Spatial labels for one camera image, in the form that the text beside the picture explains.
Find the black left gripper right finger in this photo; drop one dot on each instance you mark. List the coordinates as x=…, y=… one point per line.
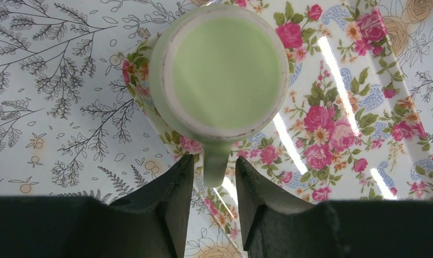
x=275, y=223

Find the light green mug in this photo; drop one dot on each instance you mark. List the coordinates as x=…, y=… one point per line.
x=218, y=75

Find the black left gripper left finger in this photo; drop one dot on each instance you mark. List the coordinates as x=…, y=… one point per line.
x=150, y=222

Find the floral serving tray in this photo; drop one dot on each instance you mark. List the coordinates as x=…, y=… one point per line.
x=348, y=128

